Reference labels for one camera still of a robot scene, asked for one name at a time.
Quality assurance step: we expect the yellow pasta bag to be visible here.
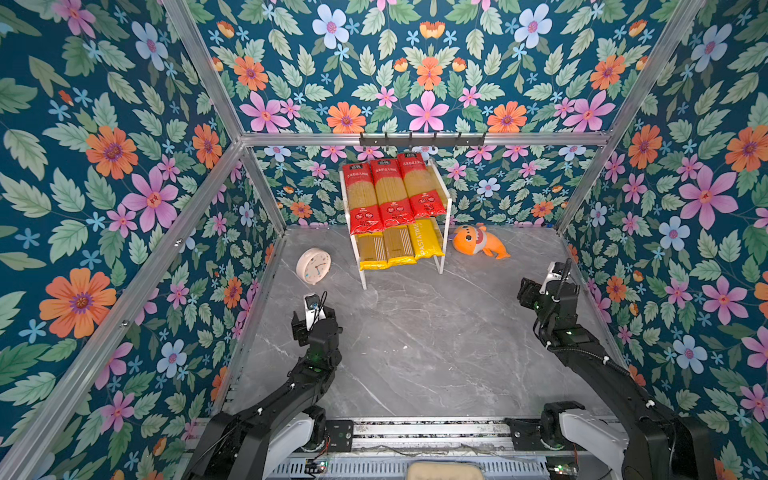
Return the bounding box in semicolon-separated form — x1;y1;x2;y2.
356;232;389;271
383;225;418;267
408;218;444;260

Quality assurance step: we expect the red spaghetti bag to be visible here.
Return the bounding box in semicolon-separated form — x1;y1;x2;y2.
397;154;446;219
370;159;415;227
342;163;384;235

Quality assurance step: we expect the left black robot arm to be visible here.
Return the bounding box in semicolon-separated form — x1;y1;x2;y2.
182;307;343;479

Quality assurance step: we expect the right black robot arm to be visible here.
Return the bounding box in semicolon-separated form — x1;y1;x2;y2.
517;273;716;479

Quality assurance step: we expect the yellow wooden two-tier shelf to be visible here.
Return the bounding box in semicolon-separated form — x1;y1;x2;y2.
339;154;453;289

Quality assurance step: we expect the pink round alarm clock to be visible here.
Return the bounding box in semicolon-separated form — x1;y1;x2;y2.
296;247;332;285

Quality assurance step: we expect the orange fish plush toy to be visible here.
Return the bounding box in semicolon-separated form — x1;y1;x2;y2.
452;225;510;260

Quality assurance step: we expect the beige padded object bottom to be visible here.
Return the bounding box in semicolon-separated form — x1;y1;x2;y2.
405;461;485;480

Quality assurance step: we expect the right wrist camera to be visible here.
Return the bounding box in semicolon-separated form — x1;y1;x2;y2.
539;259;573;298

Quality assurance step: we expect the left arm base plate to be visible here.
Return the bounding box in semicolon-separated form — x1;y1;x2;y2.
300;419;355;456

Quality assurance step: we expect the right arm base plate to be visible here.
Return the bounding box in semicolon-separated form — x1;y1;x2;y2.
503;417;574;451

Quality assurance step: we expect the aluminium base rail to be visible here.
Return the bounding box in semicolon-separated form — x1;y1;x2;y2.
179;415;679;457

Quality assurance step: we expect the black wall hook rail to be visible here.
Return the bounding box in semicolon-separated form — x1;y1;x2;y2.
358;132;486;149

